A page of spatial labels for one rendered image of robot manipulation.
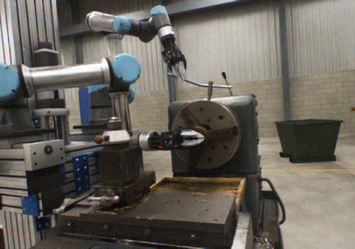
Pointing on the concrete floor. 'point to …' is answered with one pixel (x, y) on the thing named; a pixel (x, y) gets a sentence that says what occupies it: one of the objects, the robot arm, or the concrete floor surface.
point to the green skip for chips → (308, 139)
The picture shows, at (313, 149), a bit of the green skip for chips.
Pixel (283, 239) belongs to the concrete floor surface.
